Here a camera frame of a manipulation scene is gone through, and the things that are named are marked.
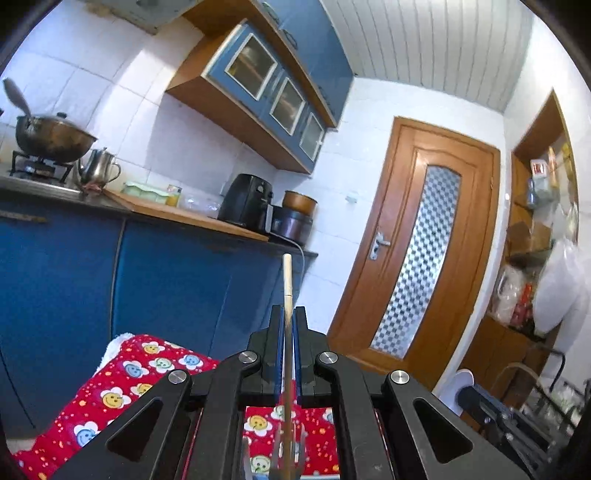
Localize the range hood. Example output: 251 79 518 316
99 0 195 36

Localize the metal door handle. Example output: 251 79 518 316
369 232 391 262

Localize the wooden door with glass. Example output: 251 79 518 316
325 116 502 391

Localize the gas stove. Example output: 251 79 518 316
7 150 80 191

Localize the wooden shelf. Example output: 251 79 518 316
457 90 581 403

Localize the blue base cabinet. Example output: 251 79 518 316
0 198 319 441

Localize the cardboard box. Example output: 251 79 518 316
507 220 553 256

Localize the wooden chopstick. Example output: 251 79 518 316
282 254 297 480

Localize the clear plastic container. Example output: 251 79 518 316
180 193 225 216

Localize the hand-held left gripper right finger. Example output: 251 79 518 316
293 305 532 480

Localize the white power cable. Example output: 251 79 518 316
276 235 307 280

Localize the clear plastic bag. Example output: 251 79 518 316
490 264 527 326

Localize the wooden countertop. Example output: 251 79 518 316
0 174 319 257

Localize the blue wall cabinet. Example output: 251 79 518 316
165 0 356 175

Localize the white plastic bag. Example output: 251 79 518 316
533 238 591 336

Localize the steel kettle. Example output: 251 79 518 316
76 148 122 190

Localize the green food container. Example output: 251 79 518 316
121 181 168 204

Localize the large steel wok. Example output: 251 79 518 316
2 78 99 165

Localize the red printed tablecloth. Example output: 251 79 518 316
14 332 342 480

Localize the black air fryer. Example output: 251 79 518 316
217 174 274 232

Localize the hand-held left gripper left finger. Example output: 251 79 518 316
53 305 284 480

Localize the dark rice cooker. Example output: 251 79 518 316
270 190 319 246

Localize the white and red carton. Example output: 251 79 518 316
529 158 548 191

